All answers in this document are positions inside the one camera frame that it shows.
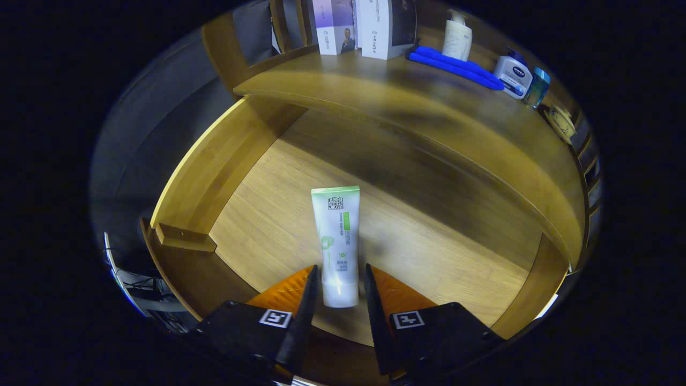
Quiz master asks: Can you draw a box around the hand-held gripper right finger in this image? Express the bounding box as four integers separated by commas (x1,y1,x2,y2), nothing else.
364,263,507,382

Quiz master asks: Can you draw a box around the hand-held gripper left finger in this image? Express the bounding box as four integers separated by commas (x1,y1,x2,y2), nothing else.
188,264,320,384

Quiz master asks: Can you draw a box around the wooden drawer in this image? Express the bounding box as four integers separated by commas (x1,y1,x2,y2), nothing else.
140,95,570,348

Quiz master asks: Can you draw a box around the white and green tube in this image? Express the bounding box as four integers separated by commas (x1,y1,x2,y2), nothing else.
311,185,361,309

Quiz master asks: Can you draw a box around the wooden countertop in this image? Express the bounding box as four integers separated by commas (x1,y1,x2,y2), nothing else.
233,38,585,263

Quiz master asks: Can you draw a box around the wooden cabinet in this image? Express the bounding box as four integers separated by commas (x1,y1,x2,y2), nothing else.
201,0,603,269

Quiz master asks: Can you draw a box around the white board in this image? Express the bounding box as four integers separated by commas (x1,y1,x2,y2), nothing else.
533,294,559,321

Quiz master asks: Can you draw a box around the black backdrop cloth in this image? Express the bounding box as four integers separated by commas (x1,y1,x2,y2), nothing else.
88,0,279,258

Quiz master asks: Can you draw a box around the ceramic lidded teacup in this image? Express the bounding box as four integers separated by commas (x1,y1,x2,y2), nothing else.
546,105,578,145

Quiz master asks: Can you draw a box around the teal bottle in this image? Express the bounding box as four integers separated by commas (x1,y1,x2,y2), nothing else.
523,67,551,109

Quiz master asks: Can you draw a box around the blue folded cloth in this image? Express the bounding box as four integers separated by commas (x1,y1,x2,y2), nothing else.
406,46,505,91

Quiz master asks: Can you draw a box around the white bottle with blue cap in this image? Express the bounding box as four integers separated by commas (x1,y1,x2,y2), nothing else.
493,48,533,100

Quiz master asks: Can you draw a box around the white pump bottle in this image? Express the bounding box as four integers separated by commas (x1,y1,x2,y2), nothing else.
442,10,473,62

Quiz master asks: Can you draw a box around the white book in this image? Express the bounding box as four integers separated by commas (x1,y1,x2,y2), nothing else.
354,0,417,61

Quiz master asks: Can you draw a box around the purple book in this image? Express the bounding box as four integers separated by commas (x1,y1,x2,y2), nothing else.
312,0,359,56

